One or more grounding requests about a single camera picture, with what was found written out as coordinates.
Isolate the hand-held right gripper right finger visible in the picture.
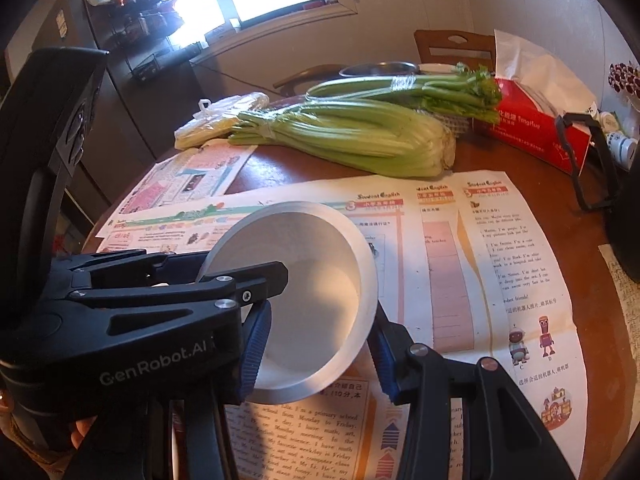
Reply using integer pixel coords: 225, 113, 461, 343
367, 302, 576, 480

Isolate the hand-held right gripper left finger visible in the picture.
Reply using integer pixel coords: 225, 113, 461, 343
150, 302, 273, 480

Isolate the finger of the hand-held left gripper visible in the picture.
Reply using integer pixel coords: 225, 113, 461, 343
70, 260, 290, 341
50, 251, 213, 291

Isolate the red paper bowl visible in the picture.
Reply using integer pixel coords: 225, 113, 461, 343
197, 201, 378, 405

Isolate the grey refrigerator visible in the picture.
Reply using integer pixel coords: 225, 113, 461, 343
10, 0, 166, 221

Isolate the pink printed newspaper sheet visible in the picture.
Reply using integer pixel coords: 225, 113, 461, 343
117, 141, 258, 216

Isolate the large printed newspaper sheet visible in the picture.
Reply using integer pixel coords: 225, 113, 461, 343
95, 171, 590, 480

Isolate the plastic bag of corn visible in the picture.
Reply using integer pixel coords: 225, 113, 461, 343
174, 92, 271, 150

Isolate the large celery bunch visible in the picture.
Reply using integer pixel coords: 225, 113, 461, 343
229, 99, 457, 178

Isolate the wooden chair with curved back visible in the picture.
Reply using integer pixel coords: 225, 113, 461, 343
274, 64, 346, 98

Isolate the handwritten paper sheet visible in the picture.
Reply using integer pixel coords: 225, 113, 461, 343
598, 244, 640, 361

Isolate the slim celery bunch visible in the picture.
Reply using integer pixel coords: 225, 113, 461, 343
306, 64, 503, 126

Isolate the steel basin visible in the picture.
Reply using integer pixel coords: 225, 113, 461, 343
339, 61, 420, 79

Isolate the red tissue box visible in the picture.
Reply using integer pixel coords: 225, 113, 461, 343
470, 30, 601, 175

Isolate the black thermos bottle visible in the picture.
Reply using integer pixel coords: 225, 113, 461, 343
555, 112, 640, 283

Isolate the wooden chair with cutout back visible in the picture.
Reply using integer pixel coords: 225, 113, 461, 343
414, 30, 498, 68

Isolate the small white bottle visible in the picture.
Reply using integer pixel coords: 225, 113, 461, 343
600, 112, 637, 166

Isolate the dark spotted ornament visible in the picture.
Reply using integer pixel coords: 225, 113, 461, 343
608, 61, 640, 96

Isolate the black wire rack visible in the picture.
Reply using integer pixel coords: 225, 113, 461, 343
82, 0, 201, 81

